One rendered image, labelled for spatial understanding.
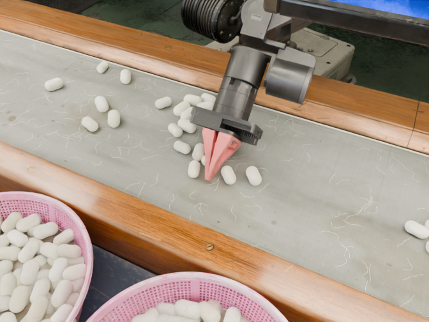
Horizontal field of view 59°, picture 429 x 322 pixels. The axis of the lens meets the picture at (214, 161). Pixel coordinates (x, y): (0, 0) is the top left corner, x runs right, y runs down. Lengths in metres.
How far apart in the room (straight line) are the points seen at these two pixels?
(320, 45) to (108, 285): 1.18
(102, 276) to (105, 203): 0.11
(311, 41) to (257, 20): 0.96
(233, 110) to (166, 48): 0.34
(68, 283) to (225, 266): 0.20
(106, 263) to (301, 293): 0.29
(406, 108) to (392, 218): 0.24
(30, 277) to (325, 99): 0.55
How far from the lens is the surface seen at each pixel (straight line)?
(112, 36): 0.93
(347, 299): 0.49
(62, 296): 0.52
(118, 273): 0.60
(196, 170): 0.59
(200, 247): 0.50
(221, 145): 0.55
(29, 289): 0.56
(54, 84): 0.82
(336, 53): 1.48
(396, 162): 0.69
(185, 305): 0.48
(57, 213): 0.58
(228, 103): 0.56
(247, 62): 0.57
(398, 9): 0.34
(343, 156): 0.67
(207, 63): 0.81
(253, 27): 0.58
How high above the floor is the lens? 1.19
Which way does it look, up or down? 46 degrees down
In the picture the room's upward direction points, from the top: straight up
